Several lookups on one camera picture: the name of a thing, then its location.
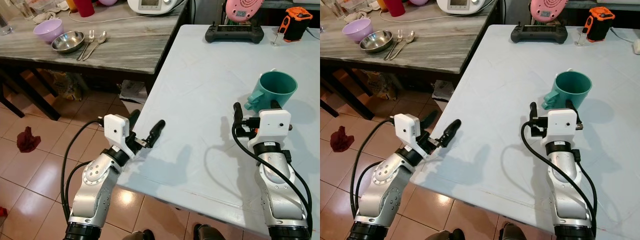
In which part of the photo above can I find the white crumpled bag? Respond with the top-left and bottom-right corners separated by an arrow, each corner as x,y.
119,80 -> 149,106
432,80 -> 456,103

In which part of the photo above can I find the metal spoon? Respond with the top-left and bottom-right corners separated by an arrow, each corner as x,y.
390,30 -> 416,61
82,31 -> 107,62

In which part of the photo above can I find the purple plastic bowl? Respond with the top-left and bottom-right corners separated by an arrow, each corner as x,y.
33,18 -> 65,44
342,18 -> 374,43

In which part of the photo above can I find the orange and black device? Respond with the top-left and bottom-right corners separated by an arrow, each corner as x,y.
582,7 -> 616,43
278,7 -> 314,43

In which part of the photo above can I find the black handheld controller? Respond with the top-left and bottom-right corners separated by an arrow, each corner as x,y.
510,22 -> 569,44
204,22 -> 265,45

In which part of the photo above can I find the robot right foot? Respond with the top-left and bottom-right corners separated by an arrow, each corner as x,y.
500,223 -> 531,240
194,224 -> 226,240

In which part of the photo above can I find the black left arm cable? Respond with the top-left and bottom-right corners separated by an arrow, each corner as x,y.
60,118 -> 106,223
349,118 -> 397,223

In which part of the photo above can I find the metal fork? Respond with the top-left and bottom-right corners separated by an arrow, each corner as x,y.
76,30 -> 96,62
384,29 -> 404,61

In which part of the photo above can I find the pink round device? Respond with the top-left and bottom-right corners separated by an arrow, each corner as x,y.
225,0 -> 266,22
530,0 -> 569,22

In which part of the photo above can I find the thin white cable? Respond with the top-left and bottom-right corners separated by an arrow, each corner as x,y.
67,9 -> 189,25
378,9 -> 498,24

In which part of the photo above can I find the white kitchen appliance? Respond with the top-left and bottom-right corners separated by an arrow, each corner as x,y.
436,0 -> 496,15
127,0 -> 187,16

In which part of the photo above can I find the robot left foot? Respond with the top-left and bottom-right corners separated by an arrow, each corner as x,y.
425,228 -> 463,240
122,229 -> 155,240

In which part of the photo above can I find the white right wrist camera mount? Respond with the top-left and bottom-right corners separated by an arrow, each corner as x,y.
546,108 -> 581,144
257,109 -> 293,147

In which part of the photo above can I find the yellow printed bag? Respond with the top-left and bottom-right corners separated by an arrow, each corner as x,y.
362,70 -> 397,101
50,70 -> 84,101

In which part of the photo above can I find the dark table frame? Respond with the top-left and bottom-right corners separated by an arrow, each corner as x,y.
0,56 -> 157,120
320,56 -> 453,120

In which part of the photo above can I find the stainless steel bowl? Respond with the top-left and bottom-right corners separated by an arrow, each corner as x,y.
51,30 -> 86,54
359,30 -> 394,54

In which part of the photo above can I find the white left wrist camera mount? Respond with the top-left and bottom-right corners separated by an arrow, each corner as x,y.
102,114 -> 138,157
393,113 -> 430,158

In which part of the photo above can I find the red plastic cup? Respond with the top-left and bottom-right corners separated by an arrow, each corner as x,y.
76,0 -> 96,18
383,0 -> 406,18

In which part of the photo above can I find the red cloth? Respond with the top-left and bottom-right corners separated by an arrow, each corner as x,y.
330,126 -> 355,153
16,126 -> 42,153

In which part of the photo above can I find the clear drinking glass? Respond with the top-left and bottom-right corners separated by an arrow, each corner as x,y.
0,10 -> 13,36

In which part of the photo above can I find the clear plastic container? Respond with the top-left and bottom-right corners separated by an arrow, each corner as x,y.
10,0 -> 56,16
327,0 -> 368,15

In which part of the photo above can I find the teal plastic mug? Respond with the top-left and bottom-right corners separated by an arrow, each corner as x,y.
543,70 -> 593,111
246,70 -> 299,112

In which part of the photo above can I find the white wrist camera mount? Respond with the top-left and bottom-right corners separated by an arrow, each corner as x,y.
393,113 -> 430,158
257,109 -> 293,147
102,114 -> 138,157
546,108 -> 581,144

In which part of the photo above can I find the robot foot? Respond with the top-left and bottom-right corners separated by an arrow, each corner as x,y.
425,228 -> 463,240
122,229 -> 155,240
194,224 -> 226,240
500,223 -> 531,240

